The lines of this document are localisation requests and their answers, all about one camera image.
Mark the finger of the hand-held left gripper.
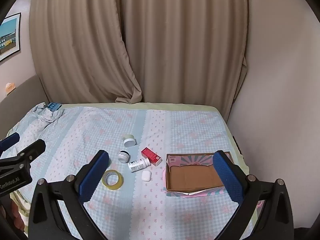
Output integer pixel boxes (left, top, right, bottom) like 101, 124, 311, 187
0, 132, 20, 153
0, 139, 47, 167

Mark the pale green fitted sheet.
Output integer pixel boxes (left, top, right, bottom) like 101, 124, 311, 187
59, 102, 250, 175

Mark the white jar with dark lid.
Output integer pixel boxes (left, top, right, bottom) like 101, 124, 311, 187
118, 150, 130, 163

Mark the beige curtain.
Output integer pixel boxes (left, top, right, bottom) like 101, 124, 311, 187
119, 0, 248, 123
29, 0, 143, 105

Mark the small red carton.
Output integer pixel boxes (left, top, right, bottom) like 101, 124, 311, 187
141, 148, 162, 167

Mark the white pill bottle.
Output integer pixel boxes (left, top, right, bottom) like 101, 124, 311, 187
128, 158, 151, 173

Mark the cardboard box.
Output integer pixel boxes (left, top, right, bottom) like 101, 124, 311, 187
163, 151, 247, 198

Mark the green jar with white lid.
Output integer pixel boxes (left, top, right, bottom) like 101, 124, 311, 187
123, 134, 137, 148

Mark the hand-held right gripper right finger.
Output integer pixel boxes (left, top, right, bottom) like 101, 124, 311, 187
212, 150, 294, 240

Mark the roll of yellow clear tape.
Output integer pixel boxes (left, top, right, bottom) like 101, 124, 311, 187
102, 169, 124, 191

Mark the framed wall poster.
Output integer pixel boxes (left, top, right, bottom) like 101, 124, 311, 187
0, 12, 22, 63

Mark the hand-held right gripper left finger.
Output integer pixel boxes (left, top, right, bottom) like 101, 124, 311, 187
28, 150, 110, 240

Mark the crumpled blue checked blanket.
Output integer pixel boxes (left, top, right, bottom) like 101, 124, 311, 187
7, 102, 66, 143

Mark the beige padded headboard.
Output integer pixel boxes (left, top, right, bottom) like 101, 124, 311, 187
0, 74, 48, 112

